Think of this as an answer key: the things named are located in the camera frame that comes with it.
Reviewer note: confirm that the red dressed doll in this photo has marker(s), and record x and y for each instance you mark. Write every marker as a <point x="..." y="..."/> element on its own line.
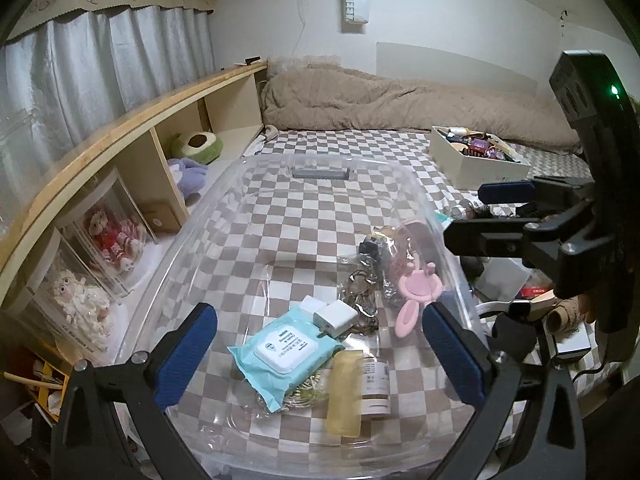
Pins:
<point x="112" y="237"/>

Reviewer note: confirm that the red doll in clear case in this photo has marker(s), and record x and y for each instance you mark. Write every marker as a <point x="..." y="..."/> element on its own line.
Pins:
<point x="125" y="200"/>

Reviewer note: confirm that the small black device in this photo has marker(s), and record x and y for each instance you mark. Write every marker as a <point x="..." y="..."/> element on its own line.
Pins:
<point x="252" y="59"/>

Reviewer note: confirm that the black and white flat box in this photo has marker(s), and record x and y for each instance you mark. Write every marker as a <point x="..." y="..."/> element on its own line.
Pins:
<point x="572" y="347"/>

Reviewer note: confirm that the pile of cosmetics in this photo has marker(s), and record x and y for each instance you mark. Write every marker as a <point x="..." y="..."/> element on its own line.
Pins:
<point x="480" y="144"/>

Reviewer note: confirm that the grey window curtain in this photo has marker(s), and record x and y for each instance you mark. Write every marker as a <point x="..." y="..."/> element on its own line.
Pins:
<point x="100" y="75"/>

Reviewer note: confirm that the small beige cloth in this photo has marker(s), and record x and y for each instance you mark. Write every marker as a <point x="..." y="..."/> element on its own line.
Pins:
<point x="270" y="133"/>

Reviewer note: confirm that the thin wooden stick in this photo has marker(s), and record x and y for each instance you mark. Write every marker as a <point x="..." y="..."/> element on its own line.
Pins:
<point x="35" y="380"/>

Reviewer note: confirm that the small wall hook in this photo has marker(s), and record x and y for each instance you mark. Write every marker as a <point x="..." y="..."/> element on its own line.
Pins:
<point x="563" y="20"/>

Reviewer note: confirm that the small cardboard box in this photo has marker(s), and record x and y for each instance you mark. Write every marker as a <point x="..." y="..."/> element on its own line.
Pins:
<point x="162" y="216"/>

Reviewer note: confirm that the beige duvet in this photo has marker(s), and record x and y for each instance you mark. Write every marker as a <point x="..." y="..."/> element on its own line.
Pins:
<point x="400" y="105"/>

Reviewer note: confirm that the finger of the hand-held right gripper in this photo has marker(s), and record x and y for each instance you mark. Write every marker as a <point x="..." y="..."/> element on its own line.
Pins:
<point x="505" y="191"/>
<point x="480" y="237"/>

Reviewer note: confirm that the purple plush toy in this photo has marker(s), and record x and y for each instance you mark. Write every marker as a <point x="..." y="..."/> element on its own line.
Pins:
<point x="187" y="180"/>

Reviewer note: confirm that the white capped pill bottle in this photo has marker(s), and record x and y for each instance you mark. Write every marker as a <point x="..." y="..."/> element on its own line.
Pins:
<point x="375" y="387"/>

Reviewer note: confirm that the white dressed doll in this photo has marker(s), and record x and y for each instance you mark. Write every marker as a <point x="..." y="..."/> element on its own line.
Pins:
<point x="80" y="305"/>

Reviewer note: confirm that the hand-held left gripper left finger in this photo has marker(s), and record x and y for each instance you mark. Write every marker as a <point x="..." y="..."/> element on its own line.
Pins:
<point x="185" y="355"/>

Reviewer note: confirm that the clear plastic container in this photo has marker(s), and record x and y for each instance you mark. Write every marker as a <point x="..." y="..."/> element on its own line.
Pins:
<point x="300" y="220"/>

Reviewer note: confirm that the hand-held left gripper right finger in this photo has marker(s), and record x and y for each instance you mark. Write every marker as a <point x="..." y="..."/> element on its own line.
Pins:
<point x="455" y="355"/>

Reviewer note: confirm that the pink brown round toy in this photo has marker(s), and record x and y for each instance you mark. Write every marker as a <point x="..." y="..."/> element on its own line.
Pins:
<point x="407" y="252"/>

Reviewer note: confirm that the translucent white plastic box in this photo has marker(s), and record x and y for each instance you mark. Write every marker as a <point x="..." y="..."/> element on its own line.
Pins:
<point x="502" y="280"/>

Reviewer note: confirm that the white doll in clear case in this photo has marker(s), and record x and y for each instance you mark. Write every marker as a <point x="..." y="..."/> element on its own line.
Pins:
<point x="30" y="285"/>

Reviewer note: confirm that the white charger plug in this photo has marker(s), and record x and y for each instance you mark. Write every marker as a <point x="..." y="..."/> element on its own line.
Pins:
<point x="335" y="317"/>

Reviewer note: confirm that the wooden shelf unit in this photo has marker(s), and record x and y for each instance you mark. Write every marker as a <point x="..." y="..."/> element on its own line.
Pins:
<point x="125" y="130"/>

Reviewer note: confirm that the white storage box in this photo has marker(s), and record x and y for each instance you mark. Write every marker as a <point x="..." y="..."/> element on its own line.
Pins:
<point x="475" y="172"/>

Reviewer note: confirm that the red flat packet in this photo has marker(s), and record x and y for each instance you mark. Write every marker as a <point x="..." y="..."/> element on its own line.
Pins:
<point x="535" y="293"/>

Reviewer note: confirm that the pink bunny phone holder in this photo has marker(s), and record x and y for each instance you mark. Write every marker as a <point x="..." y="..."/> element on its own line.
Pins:
<point x="420" y="295"/>

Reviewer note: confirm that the crinkled clear plastic bag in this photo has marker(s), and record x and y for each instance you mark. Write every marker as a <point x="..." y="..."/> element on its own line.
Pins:
<point x="360" y="295"/>

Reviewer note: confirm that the teal wet wipes pack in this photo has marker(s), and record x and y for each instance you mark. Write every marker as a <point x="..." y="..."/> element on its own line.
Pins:
<point x="280" y="355"/>

